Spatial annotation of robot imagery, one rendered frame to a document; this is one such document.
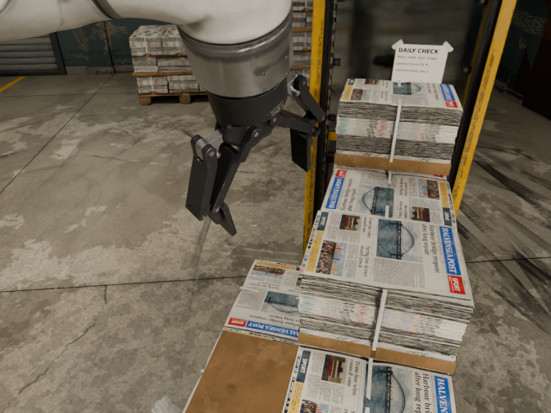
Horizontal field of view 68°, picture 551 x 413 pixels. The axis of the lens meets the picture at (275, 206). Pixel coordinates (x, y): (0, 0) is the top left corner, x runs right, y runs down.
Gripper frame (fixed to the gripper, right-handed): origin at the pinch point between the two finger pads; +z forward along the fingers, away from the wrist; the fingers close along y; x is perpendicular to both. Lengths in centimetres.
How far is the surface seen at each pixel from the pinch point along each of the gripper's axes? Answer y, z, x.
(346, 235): 24, 51, 2
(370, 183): 50, 66, 12
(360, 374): 3, 61, -22
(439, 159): 71, 65, 2
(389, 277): 20, 44, -14
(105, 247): -31, 198, 152
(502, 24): 134, 58, 20
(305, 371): -6, 60, -13
